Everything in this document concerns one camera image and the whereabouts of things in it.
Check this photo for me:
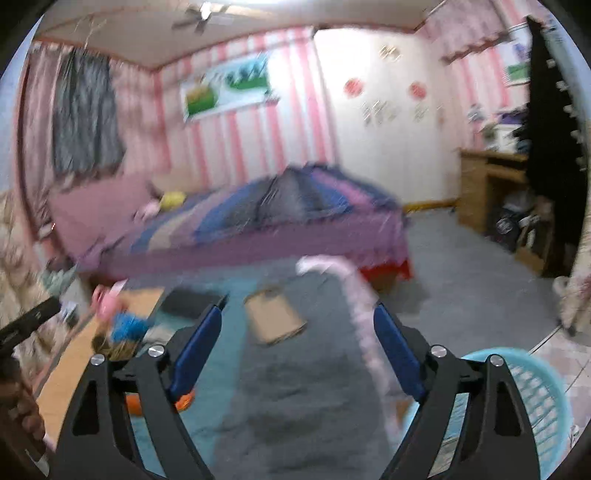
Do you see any floral beige cloth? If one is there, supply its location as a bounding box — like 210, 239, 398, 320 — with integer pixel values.
0, 188, 54, 354
553, 261, 591, 335

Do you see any grey rug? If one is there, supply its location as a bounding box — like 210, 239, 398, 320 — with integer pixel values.
210, 271, 404, 480

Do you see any small cardboard piece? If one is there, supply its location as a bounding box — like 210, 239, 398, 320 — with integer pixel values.
243, 287, 308, 347

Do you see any purple bed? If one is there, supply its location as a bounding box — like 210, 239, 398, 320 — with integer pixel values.
47, 162, 413, 292

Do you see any yellow plush toy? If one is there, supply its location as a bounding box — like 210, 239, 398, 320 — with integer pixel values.
159, 191, 188, 212

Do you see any ceiling fan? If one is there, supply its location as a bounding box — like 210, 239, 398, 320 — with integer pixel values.
171, 1, 237, 35

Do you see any striped blanket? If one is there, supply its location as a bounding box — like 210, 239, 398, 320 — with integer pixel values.
92, 162, 411, 280

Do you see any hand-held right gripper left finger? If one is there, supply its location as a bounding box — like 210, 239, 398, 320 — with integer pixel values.
53, 294, 230, 480

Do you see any green landscape wall poster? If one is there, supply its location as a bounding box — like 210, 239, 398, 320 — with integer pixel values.
181, 56, 274, 123

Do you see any pale plastic bag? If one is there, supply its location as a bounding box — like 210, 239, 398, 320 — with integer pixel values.
41, 265, 82, 324

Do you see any black hanging clothing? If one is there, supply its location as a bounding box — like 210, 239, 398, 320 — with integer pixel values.
509, 15, 591, 278

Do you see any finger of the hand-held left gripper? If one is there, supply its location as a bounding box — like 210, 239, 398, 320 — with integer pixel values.
0, 295, 62, 352

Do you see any dark bag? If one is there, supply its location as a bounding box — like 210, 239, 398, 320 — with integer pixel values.
491, 207, 523, 251

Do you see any teal rug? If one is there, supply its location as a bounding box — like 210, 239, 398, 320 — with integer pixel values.
127, 267, 298, 480

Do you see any orange round object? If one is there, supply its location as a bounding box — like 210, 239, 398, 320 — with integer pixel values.
126, 389, 195, 417

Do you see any dark curtain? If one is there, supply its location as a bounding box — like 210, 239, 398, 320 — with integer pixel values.
50, 47, 127, 177

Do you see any light blue plastic basket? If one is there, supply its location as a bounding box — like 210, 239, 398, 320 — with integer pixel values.
436, 347, 574, 480

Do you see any dark grey box with barcode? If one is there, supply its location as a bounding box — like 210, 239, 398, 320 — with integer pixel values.
161, 287, 219, 320

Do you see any white wardrobe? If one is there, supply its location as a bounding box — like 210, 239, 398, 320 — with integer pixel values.
313, 27, 464, 209

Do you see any pink plastic bag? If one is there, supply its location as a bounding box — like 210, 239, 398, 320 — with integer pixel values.
91, 281, 129, 322

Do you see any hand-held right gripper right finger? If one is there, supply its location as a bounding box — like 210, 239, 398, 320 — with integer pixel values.
372, 301, 542, 480

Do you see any wooden desk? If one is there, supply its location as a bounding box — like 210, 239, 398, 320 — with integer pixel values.
458, 148, 556, 274

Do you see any small wall poster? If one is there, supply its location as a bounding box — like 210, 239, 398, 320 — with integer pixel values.
505, 38, 533, 87

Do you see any tan cardboard sheet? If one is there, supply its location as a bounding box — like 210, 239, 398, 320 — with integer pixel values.
36, 287, 165, 446

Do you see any person's left hand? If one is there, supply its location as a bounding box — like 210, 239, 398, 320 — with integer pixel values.
0, 360, 48, 446

